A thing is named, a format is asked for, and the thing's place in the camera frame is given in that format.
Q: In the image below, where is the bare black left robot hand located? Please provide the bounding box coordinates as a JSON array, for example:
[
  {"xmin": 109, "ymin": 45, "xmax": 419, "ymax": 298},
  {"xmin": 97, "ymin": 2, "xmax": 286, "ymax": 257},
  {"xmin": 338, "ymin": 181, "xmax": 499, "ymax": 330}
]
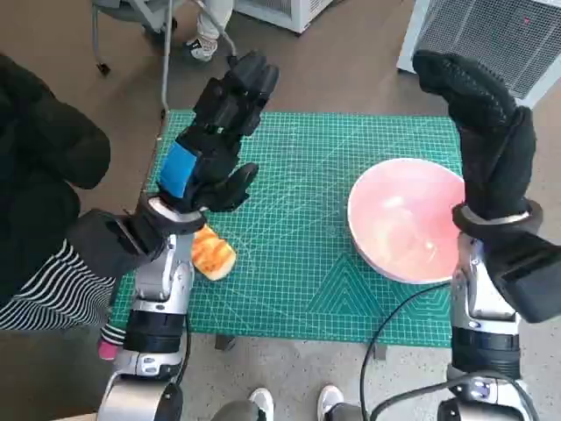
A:
[{"xmin": 156, "ymin": 50, "xmax": 281, "ymax": 214}]

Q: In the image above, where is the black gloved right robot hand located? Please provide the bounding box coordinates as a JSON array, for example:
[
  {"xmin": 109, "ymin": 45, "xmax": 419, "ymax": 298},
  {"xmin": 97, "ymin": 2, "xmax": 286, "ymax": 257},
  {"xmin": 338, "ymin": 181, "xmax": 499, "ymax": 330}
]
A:
[{"xmin": 413, "ymin": 49, "xmax": 538, "ymax": 219}]

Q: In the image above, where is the long orange toy bread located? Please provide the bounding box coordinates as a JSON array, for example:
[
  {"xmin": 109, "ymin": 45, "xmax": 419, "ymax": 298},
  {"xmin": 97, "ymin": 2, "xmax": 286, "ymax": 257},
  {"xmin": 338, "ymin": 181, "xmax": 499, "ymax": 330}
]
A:
[{"xmin": 191, "ymin": 225, "xmax": 238, "ymax": 282}]

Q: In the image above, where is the pink bowl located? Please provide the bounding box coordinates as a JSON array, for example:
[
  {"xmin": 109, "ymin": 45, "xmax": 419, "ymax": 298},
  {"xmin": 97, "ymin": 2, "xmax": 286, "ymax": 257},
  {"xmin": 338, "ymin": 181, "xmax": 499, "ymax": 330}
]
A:
[{"xmin": 348, "ymin": 159, "xmax": 466, "ymax": 285}]

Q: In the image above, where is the grey metal leg pole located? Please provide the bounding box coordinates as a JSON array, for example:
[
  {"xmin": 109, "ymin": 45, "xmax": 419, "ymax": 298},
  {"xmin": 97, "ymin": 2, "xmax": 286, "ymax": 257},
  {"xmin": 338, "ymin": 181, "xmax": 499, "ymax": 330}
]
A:
[{"xmin": 160, "ymin": 0, "xmax": 174, "ymax": 119}]

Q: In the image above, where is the green cutting mat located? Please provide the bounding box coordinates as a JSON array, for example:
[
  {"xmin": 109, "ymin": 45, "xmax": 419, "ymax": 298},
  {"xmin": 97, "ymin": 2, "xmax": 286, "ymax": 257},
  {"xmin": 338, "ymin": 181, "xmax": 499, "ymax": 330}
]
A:
[{"xmin": 107, "ymin": 109, "xmax": 465, "ymax": 350}]

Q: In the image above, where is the white mesh-front cabinet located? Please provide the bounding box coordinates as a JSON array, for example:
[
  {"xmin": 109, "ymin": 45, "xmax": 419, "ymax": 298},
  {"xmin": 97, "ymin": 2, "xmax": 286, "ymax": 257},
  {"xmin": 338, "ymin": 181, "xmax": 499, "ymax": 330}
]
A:
[{"xmin": 396, "ymin": 0, "xmax": 561, "ymax": 109}]

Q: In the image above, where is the seated person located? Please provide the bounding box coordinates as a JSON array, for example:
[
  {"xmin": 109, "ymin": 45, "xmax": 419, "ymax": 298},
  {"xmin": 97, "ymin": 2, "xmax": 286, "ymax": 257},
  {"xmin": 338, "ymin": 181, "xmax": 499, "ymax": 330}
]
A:
[{"xmin": 183, "ymin": 0, "xmax": 233, "ymax": 62}]

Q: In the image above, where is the grey wheeled chair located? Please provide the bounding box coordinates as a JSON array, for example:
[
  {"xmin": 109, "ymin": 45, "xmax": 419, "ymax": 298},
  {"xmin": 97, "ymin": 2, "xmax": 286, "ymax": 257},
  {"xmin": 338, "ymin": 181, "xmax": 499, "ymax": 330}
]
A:
[{"xmin": 90, "ymin": 0, "xmax": 240, "ymax": 78}]

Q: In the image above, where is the white appliance with glass front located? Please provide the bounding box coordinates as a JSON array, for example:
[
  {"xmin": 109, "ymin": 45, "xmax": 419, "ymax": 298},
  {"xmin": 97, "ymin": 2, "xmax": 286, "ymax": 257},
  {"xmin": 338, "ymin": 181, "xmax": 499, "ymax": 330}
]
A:
[{"xmin": 231, "ymin": 0, "xmax": 337, "ymax": 34}]

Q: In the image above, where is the person in striped clothing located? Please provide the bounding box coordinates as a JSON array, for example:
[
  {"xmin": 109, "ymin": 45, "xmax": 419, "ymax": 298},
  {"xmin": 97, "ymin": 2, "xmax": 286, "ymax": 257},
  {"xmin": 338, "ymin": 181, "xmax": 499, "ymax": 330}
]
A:
[{"xmin": 0, "ymin": 54, "xmax": 128, "ymax": 361}]

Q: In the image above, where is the grey leg with white shoe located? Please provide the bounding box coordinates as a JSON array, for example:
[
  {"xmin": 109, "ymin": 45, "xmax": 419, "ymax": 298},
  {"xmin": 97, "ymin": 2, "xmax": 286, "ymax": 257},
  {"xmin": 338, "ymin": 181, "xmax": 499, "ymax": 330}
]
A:
[
  {"xmin": 317, "ymin": 384, "xmax": 369, "ymax": 421},
  {"xmin": 217, "ymin": 388, "xmax": 275, "ymax": 421}
]

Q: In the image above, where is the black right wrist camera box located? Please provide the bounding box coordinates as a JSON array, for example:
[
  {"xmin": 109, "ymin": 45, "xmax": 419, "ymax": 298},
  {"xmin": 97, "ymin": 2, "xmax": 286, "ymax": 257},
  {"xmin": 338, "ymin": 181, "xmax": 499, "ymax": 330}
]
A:
[{"xmin": 481, "ymin": 232, "xmax": 561, "ymax": 325}]

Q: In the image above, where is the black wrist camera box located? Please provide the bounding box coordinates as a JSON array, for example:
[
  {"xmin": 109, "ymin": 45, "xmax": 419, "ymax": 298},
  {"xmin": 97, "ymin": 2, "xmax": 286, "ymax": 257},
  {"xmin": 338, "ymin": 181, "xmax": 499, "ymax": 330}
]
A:
[
  {"xmin": 66, "ymin": 209, "xmax": 148, "ymax": 293},
  {"xmin": 481, "ymin": 232, "xmax": 561, "ymax": 325}
]

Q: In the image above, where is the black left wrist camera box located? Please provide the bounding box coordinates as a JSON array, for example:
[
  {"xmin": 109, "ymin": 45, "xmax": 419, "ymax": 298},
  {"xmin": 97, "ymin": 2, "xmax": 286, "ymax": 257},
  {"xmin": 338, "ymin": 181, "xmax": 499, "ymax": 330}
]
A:
[{"xmin": 66, "ymin": 209, "xmax": 148, "ymax": 293}]

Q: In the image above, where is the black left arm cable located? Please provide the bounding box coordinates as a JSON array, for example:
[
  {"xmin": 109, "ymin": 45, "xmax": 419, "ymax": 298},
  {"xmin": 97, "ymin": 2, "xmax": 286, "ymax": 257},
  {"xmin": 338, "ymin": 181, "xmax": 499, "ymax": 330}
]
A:
[{"xmin": 173, "ymin": 313, "xmax": 193, "ymax": 387}]

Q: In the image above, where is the black right elbow cable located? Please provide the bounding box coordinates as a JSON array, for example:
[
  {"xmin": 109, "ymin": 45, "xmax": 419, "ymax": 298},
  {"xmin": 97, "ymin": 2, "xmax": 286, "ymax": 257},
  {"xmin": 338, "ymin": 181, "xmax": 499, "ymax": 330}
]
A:
[{"xmin": 370, "ymin": 379, "xmax": 543, "ymax": 421}]

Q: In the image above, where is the long black robot cable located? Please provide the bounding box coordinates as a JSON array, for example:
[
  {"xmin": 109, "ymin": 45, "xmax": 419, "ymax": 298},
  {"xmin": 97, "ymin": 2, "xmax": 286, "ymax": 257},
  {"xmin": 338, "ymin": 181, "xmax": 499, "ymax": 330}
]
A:
[{"xmin": 359, "ymin": 280, "xmax": 457, "ymax": 421}]

